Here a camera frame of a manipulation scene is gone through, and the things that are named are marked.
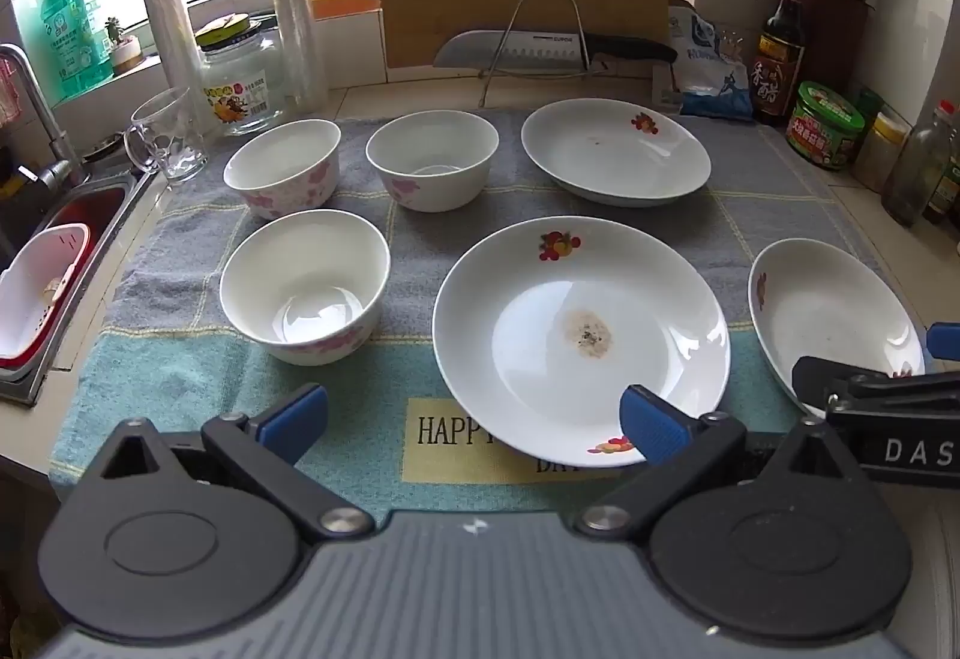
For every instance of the steel sink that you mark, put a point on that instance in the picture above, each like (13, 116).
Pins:
(127, 209)

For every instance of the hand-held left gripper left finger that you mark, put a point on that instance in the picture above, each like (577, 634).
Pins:
(292, 421)

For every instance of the red basin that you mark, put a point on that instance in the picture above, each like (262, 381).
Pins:
(94, 205)

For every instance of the blue and white salt bag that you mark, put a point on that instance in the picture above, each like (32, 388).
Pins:
(709, 70)

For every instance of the small green label bottle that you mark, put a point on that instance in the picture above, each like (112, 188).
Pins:
(948, 188)

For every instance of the small potted plant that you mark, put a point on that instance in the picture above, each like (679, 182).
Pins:
(124, 50)

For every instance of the green-lidded sauce jar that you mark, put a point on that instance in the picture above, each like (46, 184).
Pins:
(825, 123)

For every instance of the metal faucet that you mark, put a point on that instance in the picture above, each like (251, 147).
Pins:
(41, 127)

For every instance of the white bowl low pink pattern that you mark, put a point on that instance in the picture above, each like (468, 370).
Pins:
(304, 284)

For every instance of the grey and blue checked towel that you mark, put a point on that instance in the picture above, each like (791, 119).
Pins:
(416, 254)

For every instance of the stained white plate fruit print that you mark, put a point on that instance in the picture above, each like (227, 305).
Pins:
(555, 344)

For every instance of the clear glass mug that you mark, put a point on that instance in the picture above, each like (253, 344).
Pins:
(169, 138)

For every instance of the dark red knife block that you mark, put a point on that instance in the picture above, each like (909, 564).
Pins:
(836, 29)

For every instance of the yellow-lidded spice jar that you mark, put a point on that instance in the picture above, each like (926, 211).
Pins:
(879, 151)

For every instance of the dark bottle green cap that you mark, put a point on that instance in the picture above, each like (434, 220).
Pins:
(870, 101)

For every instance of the clear glass condiment bottle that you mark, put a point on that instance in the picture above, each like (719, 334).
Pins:
(916, 175)

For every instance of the short plastic wrap roll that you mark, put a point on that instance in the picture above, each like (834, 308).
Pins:
(174, 37)

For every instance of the white colander basket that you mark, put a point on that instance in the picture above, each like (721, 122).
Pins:
(41, 299)

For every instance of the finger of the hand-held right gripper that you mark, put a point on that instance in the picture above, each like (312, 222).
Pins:
(821, 380)
(945, 341)

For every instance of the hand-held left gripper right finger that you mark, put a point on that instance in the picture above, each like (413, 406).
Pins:
(652, 432)

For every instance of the dark vinegar bottle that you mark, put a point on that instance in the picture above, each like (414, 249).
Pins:
(780, 56)

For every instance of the green dish soap bottle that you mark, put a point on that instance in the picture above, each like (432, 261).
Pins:
(71, 37)

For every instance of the white bowl large pink flowers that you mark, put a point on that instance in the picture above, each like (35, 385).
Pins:
(281, 168)

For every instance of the glass jar green lid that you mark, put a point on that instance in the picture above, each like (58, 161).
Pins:
(240, 85)

